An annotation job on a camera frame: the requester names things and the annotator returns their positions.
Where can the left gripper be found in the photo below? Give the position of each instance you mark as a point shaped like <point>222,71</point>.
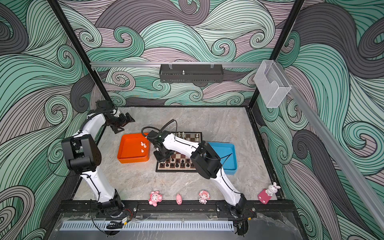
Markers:
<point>123,122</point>

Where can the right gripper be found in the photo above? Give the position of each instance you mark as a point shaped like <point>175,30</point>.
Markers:
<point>159,159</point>

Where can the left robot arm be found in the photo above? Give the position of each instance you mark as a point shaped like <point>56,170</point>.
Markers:
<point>83,156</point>

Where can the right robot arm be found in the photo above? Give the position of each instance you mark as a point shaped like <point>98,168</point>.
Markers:
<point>205,159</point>

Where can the black pieces on board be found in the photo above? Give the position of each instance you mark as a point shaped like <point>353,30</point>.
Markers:
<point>176,164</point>

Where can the chess board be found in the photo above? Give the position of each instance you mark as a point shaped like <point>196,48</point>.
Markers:
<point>178,155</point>

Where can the white pieces in tray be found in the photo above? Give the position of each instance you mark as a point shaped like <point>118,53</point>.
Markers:
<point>144,146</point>

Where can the white pieces on board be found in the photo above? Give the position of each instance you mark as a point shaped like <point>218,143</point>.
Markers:
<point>189,136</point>

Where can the orange tray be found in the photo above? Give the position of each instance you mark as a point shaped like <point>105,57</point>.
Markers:
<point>130,149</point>

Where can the pink plush figure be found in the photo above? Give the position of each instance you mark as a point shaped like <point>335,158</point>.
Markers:
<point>155,198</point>

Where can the small pink pig figure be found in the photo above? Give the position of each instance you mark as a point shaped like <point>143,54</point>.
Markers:
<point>179,199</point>

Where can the pink hooded doll figure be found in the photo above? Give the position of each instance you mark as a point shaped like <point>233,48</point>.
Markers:
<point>204,196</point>

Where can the blue tray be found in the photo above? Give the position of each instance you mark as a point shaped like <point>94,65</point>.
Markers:
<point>227,153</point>

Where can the white rabbit pink figure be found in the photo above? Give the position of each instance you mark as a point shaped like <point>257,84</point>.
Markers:
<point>266,194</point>

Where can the aluminium rail back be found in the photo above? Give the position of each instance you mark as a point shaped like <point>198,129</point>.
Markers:
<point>138,64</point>

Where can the aluminium rail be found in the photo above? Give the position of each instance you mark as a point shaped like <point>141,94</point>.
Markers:
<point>308,104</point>
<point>138,64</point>

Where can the black wall tray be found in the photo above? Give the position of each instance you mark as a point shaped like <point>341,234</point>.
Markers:
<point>191,74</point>

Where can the white slotted cable duct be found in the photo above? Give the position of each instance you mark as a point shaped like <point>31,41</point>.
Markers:
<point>150,226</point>

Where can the clear plastic wall holder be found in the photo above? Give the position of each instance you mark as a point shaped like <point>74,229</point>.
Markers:
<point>272,83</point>

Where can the aluminium rail right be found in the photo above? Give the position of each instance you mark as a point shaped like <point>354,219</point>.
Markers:
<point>308,104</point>

